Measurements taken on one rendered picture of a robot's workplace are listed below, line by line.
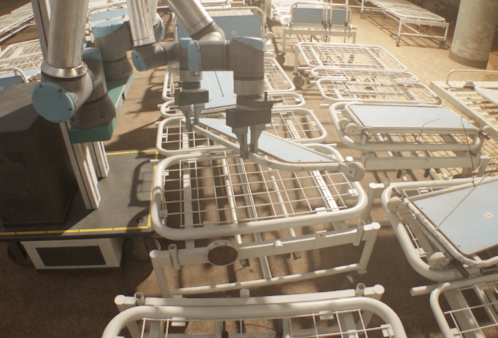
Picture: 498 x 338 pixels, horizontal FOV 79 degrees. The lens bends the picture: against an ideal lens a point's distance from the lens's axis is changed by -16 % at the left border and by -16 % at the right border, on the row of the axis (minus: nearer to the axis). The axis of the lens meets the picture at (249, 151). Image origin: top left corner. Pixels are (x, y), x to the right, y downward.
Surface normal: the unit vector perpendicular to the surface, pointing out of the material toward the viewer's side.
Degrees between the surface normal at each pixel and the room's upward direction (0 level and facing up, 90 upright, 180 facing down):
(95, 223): 0
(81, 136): 90
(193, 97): 77
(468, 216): 5
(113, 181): 0
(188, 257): 90
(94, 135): 90
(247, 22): 90
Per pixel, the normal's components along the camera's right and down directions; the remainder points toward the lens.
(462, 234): -0.02, -0.88
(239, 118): 0.54, 0.26
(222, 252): 0.16, 0.54
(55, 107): -0.04, 0.61
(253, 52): 0.27, 0.29
